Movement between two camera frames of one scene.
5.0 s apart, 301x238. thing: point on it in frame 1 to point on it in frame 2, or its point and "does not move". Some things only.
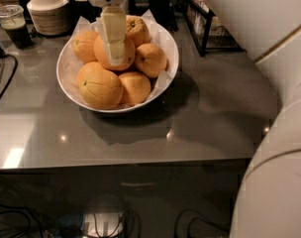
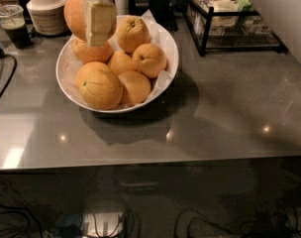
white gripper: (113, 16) to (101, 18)
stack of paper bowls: (50, 11) does not move
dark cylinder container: (159, 4) does not move
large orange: (102, 55) to (74, 14)
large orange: (98, 87) does not move
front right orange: (136, 87) does not move
